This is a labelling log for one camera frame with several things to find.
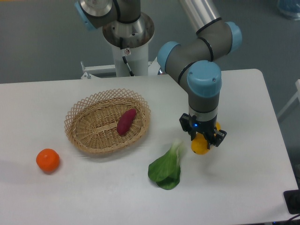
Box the orange tangerine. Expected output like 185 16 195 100
36 149 60 173

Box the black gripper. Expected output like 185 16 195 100
179 113 227 150

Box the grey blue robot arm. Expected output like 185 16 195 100
75 0 242 147

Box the black cable on pedestal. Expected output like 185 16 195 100
119 37 136 77

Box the purple sweet potato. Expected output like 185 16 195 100
117 108 136 135

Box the black device at table edge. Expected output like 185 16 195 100
283 189 300 214

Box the blue plastic bag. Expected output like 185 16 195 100
277 0 300 21

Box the woven wicker basket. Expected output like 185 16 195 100
64 89 150 154

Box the white frame at right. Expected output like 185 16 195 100
277 79 300 122

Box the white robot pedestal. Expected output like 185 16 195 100
81 12 155 79

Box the green bok choy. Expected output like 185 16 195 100
148 140 186 190

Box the yellow mango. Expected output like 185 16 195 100
191 133 210 155

